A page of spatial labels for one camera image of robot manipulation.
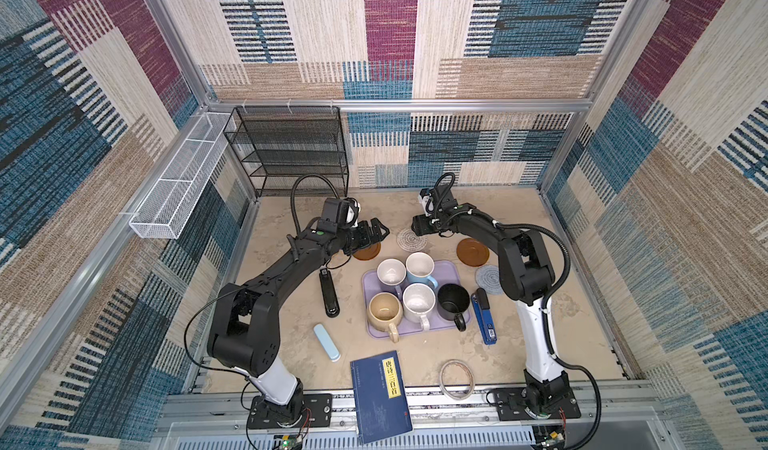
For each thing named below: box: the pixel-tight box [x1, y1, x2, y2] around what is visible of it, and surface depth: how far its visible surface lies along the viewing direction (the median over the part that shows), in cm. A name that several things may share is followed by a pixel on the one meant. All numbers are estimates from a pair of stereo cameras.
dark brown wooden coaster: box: [352, 242, 381, 261], surface depth 104 cm
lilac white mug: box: [376, 258, 407, 298], surface depth 92 cm
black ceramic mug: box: [437, 283, 470, 332], surface depth 85 cm
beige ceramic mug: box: [367, 291, 403, 343], surface depth 83 cm
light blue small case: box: [314, 323, 341, 363], surface depth 82 cm
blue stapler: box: [471, 287, 497, 345], surface depth 87 cm
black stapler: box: [319, 268, 340, 318], surface depth 92 cm
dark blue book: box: [350, 350, 413, 444], surface depth 76 cm
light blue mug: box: [406, 251, 438, 289], surface depth 91 cm
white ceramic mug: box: [403, 282, 436, 331], surface depth 85 cm
